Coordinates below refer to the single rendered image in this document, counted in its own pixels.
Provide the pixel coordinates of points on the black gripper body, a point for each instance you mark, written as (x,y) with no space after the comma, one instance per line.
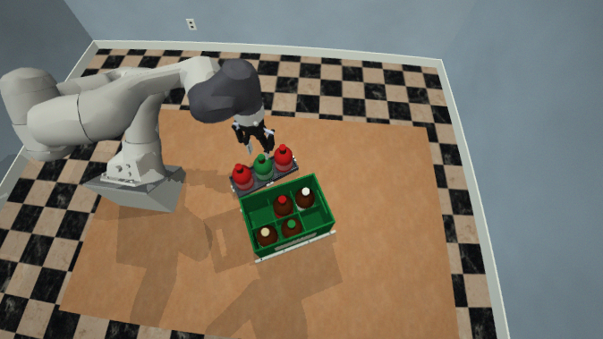
(259,129)

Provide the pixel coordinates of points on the red bottle with pink label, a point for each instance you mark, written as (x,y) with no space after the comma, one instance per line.
(283,158)
(242,177)

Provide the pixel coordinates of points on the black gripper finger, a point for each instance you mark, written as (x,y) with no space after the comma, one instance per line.
(267,143)
(241,138)

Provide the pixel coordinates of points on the brown bottle with red cap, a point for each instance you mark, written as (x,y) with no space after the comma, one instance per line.
(284,207)

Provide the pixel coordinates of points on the brown bottle with green cap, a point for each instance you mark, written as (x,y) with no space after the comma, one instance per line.
(291,228)

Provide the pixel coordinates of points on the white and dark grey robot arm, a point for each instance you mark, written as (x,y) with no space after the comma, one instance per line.
(105,104)

